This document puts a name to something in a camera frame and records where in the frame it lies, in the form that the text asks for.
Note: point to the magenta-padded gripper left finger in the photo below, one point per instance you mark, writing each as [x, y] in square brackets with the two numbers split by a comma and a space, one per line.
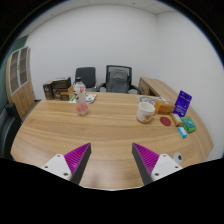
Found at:
[76, 159]

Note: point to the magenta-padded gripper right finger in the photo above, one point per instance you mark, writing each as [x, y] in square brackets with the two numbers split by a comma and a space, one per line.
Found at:
[148, 159]

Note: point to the clear bottle with pink drink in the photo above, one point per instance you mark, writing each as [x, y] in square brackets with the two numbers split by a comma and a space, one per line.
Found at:
[81, 100]

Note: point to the flat round red coaster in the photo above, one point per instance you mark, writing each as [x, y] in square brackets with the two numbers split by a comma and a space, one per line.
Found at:
[165, 121]

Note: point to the small blue box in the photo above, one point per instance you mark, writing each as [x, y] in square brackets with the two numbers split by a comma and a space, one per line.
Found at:
[182, 132]

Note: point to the white mug with orange print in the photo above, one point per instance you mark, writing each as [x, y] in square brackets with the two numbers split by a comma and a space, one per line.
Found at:
[145, 112]

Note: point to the tan snack bar packet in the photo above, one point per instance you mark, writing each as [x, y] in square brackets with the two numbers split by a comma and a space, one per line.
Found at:
[176, 119]

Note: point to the green packet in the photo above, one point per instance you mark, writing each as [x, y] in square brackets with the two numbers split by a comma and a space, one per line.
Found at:
[188, 124]

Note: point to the orange cardboard box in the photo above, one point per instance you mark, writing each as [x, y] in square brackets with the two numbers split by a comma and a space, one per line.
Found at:
[164, 107]

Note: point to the white and green leaflet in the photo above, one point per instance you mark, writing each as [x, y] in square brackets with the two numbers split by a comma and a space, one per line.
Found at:
[90, 98]

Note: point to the purple hanging package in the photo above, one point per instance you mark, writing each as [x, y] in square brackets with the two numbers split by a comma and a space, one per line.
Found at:
[182, 103]

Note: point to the tan cardboard box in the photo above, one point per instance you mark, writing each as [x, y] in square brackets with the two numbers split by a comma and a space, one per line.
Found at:
[70, 92]

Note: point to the large dark brown box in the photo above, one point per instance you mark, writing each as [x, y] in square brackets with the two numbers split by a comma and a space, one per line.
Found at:
[62, 88]

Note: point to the wooden side desk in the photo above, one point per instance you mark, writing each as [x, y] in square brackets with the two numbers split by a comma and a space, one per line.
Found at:
[156, 87]

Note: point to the black leather armchair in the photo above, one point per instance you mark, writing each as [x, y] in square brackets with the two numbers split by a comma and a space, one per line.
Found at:
[7, 130]

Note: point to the small dark brown box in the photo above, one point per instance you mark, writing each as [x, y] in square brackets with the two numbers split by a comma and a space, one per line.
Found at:
[48, 90]

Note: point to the black mesh office chair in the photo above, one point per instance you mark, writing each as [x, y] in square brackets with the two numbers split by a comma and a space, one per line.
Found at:
[131, 78]

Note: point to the black padded office chair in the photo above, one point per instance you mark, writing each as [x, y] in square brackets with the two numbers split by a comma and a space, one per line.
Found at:
[85, 76]

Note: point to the grey backpack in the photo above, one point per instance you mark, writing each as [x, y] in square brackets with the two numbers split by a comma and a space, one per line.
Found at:
[118, 80]

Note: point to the wooden cabinet with glass doors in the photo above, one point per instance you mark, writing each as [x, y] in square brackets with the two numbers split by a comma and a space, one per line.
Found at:
[20, 86]

